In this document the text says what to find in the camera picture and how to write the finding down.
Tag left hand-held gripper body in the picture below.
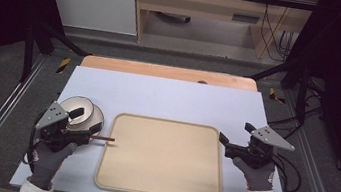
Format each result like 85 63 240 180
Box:
32 99 96 158

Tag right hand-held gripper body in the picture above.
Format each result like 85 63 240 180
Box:
223 119 299 175

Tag white bowl with dark rim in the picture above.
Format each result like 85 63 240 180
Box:
57 93 96 129

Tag brown chopsticks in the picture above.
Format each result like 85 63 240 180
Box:
89 133 117 144

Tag person's right hand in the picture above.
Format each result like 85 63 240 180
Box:
228 155 277 192

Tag person's left hand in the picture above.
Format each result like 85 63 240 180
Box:
25 136 79 192

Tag white shallow dish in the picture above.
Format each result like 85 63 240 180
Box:
67 100 107 136

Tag yellow black floor marker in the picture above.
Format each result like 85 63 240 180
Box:
267 87 288 105
56 56 73 76

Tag black metal stand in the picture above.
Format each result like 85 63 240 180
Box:
18 18 96 92
241 51 316 127

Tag beige plastic tray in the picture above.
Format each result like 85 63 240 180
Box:
92 109 232 192

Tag wooden table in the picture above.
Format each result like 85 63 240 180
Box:
80 53 260 93

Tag black object under desk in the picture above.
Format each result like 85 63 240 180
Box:
153 10 193 25

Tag light wooden desk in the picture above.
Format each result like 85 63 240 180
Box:
125 0 321 67

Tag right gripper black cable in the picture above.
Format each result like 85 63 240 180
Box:
266 152 306 192

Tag black floor cables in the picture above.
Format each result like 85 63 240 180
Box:
266 71 331 137

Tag hanging black cables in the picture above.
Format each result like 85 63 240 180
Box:
255 0 300 64

